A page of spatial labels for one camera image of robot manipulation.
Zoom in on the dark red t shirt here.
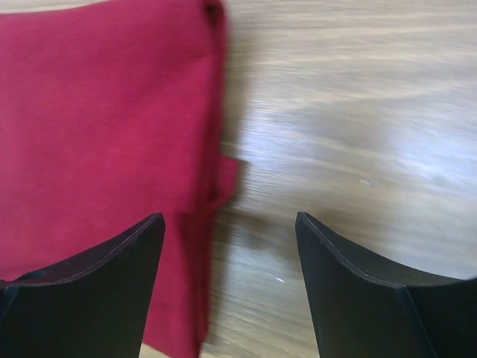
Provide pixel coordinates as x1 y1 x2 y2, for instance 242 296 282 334
1 1 238 357

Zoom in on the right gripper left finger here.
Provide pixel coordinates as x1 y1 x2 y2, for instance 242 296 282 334
1 213 165 358

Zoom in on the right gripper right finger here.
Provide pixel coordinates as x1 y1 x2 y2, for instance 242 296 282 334
295 212 476 357

